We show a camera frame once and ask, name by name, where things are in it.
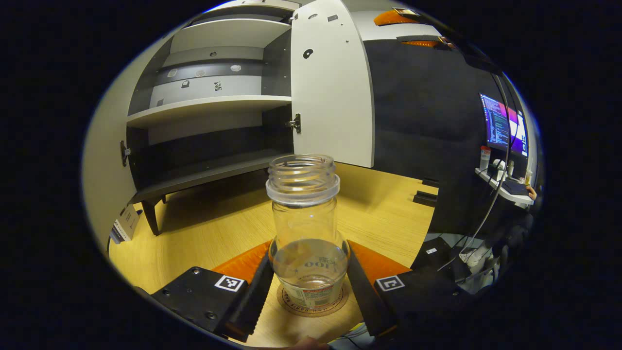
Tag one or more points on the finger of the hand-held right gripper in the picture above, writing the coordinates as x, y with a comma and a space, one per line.
420, 43
393, 18

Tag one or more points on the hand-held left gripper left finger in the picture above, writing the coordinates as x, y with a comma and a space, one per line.
252, 301

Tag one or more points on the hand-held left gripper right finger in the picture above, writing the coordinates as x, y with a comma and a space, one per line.
369, 301

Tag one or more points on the round cork coaster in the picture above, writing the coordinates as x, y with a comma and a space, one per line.
291, 309

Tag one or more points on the clear glass bottle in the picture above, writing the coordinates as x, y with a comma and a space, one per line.
306, 218

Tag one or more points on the white and grey cabinet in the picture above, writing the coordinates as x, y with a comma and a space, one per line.
209, 104

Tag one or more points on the white bottle with red cap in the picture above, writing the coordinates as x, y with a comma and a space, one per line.
485, 158

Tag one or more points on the computer monitor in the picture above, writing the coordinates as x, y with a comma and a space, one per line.
500, 121

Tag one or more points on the black stand base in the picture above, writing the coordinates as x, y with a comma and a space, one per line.
426, 198

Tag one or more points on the white side desk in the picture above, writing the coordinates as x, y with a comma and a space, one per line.
512, 195

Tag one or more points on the white card booklet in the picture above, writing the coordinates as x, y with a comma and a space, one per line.
127, 222

